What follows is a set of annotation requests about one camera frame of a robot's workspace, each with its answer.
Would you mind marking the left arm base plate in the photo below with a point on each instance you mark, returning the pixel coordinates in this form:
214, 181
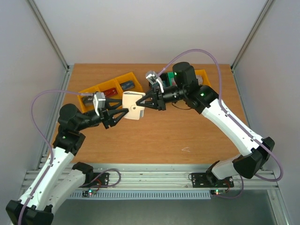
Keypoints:
98, 179

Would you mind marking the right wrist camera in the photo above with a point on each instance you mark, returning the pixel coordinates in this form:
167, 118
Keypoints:
155, 80

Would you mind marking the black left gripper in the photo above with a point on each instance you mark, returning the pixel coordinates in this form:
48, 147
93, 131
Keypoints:
106, 119

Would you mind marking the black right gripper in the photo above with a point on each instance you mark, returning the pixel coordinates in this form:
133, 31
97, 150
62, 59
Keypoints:
160, 98

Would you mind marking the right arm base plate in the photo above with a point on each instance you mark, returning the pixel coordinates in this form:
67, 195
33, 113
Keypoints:
199, 180

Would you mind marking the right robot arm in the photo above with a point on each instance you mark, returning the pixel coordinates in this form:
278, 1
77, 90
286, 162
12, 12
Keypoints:
254, 151

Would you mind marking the yellow bin with blue cards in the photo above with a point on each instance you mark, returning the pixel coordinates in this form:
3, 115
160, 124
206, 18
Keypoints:
130, 76

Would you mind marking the grey slotted cable duct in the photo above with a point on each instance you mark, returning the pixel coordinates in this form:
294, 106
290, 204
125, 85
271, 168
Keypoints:
142, 195

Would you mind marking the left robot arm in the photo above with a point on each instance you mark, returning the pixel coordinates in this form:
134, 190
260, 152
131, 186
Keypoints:
46, 194

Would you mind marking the right yellow bin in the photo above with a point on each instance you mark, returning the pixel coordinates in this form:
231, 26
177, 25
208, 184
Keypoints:
202, 77

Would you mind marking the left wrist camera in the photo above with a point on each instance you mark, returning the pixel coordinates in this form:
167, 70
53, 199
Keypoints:
99, 100

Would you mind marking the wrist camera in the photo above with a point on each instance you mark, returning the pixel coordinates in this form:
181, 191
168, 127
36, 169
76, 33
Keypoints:
155, 80
99, 100

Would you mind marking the blue VIP card stack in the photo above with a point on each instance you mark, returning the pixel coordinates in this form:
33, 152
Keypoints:
127, 85

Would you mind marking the yellow bin with red cards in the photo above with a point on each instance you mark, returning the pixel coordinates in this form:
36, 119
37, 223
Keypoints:
112, 83

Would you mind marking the beige card holder wallet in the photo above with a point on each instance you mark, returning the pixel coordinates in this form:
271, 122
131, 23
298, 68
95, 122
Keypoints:
129, 99

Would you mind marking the green bin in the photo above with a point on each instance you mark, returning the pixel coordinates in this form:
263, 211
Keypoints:
170, 79

